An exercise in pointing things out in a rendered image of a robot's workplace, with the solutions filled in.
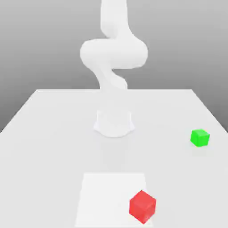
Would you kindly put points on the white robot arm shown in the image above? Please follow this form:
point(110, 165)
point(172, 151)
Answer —
point(114, 53)

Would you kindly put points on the small red cube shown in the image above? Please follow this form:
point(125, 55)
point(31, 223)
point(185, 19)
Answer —
point(142, 207)

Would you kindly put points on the small green cube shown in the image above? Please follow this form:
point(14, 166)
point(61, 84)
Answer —
point(199, 138)

